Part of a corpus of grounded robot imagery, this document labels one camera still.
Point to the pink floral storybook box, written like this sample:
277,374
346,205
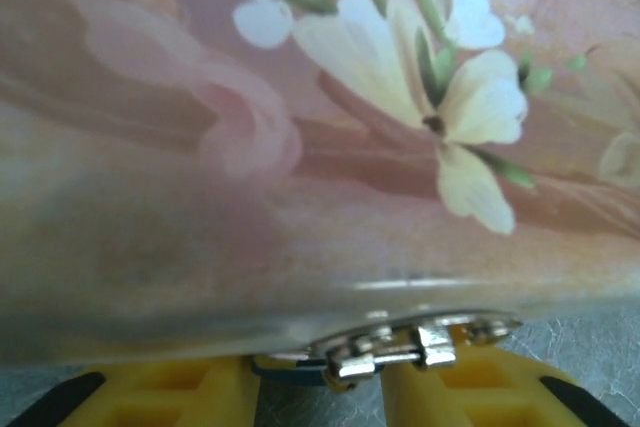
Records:
250,147

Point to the silver metal hasp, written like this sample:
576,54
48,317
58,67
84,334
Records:
400,349

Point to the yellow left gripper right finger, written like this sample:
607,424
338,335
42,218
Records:
500,392

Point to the dark blue padlock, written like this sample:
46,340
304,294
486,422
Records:
285,372

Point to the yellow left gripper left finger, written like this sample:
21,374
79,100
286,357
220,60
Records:
150,397

